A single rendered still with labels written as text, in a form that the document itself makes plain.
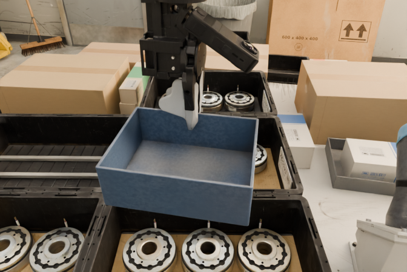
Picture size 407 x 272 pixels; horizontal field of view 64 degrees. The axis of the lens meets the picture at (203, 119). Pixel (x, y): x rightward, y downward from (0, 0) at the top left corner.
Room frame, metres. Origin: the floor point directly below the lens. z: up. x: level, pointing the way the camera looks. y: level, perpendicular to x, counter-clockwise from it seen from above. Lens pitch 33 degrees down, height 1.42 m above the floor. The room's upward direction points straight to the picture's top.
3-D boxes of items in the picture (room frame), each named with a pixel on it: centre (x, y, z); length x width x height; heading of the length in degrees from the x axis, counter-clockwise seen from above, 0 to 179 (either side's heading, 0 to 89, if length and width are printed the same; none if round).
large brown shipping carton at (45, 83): (1.14, 0.52, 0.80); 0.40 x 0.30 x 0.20; 85
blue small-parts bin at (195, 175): (0.37, 0.03, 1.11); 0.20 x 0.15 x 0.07; 79
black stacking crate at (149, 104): (0.92, -0.01, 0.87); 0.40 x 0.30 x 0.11; 89
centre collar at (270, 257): (0.39, -0.12, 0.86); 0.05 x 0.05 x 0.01
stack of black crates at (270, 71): (1.91, -0.47, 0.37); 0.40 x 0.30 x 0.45; 80
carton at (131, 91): (1.14, 0.26, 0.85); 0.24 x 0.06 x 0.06; 174
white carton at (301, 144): (0.90, -0.29, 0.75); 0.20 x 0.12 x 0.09; 177
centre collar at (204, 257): (0.39, -0.01, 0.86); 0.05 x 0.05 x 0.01
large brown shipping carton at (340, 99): (1.07, -0.58, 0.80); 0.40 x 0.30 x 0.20; 85
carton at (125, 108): (1.13, 0.26, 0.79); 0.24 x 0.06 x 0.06; 171
